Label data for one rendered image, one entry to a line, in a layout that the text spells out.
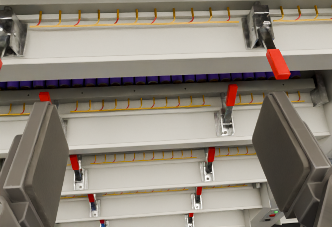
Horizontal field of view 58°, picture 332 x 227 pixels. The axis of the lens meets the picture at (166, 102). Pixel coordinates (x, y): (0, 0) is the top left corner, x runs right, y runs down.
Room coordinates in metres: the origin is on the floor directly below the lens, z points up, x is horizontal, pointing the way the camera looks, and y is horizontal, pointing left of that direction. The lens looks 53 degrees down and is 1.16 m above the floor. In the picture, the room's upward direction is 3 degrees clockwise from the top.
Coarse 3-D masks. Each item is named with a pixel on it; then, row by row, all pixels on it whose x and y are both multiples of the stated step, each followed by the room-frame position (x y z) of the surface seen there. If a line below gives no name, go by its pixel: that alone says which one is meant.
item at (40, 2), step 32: (0, 0) 0.26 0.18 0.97; (32, 0) 0.26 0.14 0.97; (64, 0) 0.27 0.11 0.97; (96, 0) 0.27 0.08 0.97; (128, 0) 0.27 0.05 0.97; (160, 0) 0.28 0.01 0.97; (192, 0) 0.28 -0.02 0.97; (224, 0) 0.29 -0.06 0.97; (256, 0) 0.29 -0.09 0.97; (288, 0) 0.30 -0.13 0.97; (320, 0) 0.30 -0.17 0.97
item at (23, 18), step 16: (32, 16) 0.26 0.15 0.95; (48, 16) 0.26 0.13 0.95; (64, 16) 0.27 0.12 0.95; (96, 16) 0.27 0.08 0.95; (112, 16) 0.27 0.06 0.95; (128, 16) 0.27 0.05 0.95; (144, 16) 0.27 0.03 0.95; (160, 16) 0.28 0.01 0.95; (176, 16) 0.28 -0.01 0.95; (208, 16) 0.28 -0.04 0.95; (224, 16) 0.29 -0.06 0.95; (240, 16) 0.29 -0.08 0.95; (272, 16) 0.30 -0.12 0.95
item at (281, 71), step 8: (264, 24) 0.25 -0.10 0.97; (264, 32) 0.25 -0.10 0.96; (264, 40) 0.24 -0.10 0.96; (272, 40) 0.24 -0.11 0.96; (272, 48) 0.23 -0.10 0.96; (272, 56) 0.21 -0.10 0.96; (280, 56) 0.21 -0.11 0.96; (272, 64) 0.21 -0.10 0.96; (280, 64) 0.20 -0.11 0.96; (280, 72) 0.19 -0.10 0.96; (288, 72) 0.19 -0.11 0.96
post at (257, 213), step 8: (328, 136) 0.27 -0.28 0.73; (320, 144) 0.27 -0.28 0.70; (328, 144) 0.27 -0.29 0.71; (328, 152) 0.27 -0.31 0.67; (272, 200) 0.27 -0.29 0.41; (256, 208) 0.28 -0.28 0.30; (264, 208) 0.27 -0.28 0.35; (272, 208) 0.27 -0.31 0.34; (256, 216) 0.27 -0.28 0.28; (280, 216) 0.28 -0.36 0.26; (256, 224) 0.27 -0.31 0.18; (264, 224) 0.28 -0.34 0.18; (272, 224) 0.28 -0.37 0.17
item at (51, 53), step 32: (32, 32) 0.25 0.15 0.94; (64, 32) 0.25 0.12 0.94; (96, 32) 0.26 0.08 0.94; (128, 32) 0.26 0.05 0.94; (160, 32) 0.26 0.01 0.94; (192, 32) 0.27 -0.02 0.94; (224, 32) 0.27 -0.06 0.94; (288, 32) 0.28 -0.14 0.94; (320, 32) 0.28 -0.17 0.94; (32, 64) 0.21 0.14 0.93; (64, 64) 0.22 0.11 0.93; (96, 64) 0.22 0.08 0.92; (128, 64) 0.23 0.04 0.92; (160, 64) 0.23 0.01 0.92; (192, 64) 0.24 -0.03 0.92; (224, 64) 0.25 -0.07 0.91; (256, 64) 0.25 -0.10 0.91; (288, 64) 0.26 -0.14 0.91; (320, 64) 0.27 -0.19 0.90
